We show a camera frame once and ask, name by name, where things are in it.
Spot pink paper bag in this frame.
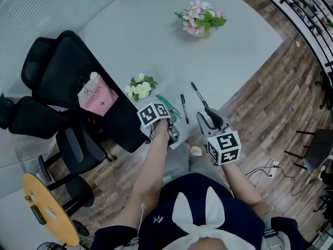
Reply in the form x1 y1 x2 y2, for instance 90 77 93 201
77 71 119 117

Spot person's right forearm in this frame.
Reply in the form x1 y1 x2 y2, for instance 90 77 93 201
221 162 264 207

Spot black pen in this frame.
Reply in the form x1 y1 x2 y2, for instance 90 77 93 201
181 94 190 124
191 82 209 108

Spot black floor cable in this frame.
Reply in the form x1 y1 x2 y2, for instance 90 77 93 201
246 162 321 197

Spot black swivel chair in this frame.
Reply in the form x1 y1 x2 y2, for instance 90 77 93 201
313 71 333 110

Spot white power strip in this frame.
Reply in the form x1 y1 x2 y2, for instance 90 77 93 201
267 158 280 178

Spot person's grey trousers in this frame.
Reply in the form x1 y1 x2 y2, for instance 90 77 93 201
162 142 227 189

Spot black metal railing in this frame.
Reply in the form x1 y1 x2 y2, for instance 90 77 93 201
249 0 333 88

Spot grey chair with wooden legs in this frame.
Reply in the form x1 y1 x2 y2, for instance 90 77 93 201
284 129 333 174

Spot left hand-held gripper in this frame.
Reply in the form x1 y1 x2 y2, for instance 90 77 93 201
137 102 181 143

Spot teal pencil pouch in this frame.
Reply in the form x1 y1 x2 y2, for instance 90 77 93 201
155 94 183 122

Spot person's left forearm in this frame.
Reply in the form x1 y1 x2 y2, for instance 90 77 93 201
111 123 170 230

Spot person's navy shirt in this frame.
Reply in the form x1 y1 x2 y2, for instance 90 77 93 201
93 172 304 250

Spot white flowers in pot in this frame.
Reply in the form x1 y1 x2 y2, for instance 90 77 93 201
124 72 159 103

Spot round yellow wooden table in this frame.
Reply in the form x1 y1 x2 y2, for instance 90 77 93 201
22 172 80 246

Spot black round stool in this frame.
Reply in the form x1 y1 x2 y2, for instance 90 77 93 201
48 174 95 218

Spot black mesh office chair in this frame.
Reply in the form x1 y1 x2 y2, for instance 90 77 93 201
0 92 115 184
20 30 149 153

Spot small black device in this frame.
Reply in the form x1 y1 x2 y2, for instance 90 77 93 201
30 206 47 224

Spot pink flowers in pot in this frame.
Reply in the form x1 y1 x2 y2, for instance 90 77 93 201
174 0 228 38

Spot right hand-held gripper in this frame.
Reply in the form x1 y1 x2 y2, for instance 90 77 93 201
197 107 242 166

